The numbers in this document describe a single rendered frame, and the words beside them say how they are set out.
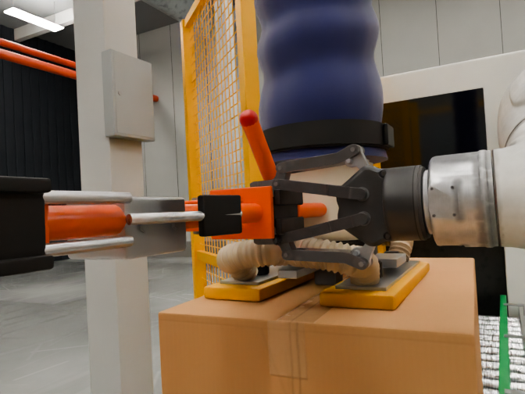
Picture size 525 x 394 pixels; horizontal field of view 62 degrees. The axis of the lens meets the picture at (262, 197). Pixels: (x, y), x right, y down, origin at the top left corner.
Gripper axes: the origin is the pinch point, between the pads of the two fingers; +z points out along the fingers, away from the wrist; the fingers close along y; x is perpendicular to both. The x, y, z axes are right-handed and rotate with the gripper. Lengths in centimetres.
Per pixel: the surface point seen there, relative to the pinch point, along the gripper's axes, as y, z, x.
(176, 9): -368, 459, 568
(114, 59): -56, 87, 62
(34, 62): -320, 762, 496
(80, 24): -73, 104, 63
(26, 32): -494, 1011, 647
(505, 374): 55, -24, 108
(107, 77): -49, 90, 61
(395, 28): -356, 140, 879
